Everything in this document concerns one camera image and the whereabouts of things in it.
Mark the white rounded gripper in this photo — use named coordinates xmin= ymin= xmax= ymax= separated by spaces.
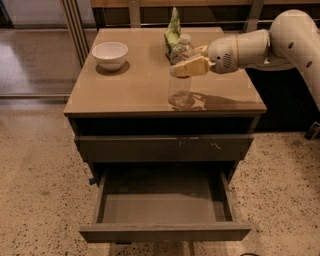
xmin=169 ymin=36 xmax=238 ymax=78

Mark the clear plastic water bottle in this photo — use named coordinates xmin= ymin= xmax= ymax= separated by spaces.
xmin=168 ymin=34 xmax=194 ymax=108

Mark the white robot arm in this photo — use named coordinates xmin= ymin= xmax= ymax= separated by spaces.
xmin=170 ymin=9 xmax=320 ymax=109

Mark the grey drawer cabinet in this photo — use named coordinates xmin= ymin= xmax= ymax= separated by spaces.
xmin=63 ymin=27 xmax=268 ymax=244

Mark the closed grey top drawer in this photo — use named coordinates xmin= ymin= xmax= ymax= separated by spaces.
xmin=75 ymin=134 xmax=253 ymax=163

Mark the open grey middle drawer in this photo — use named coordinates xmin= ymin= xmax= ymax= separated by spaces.
xmin=80 ymin=168 xmax=251 ymax=243

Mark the green chip bag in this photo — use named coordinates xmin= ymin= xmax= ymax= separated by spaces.
xmin=164 ymin=7 xmax=181 ymax=57

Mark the white ceramic bowl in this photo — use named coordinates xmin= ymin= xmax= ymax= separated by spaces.
xmin=92 ymin=42 xmax=128 ymax=72

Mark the dark object on floor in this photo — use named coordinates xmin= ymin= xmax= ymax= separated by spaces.
xmin=304 ymin=122 xmax=320 ymax=140

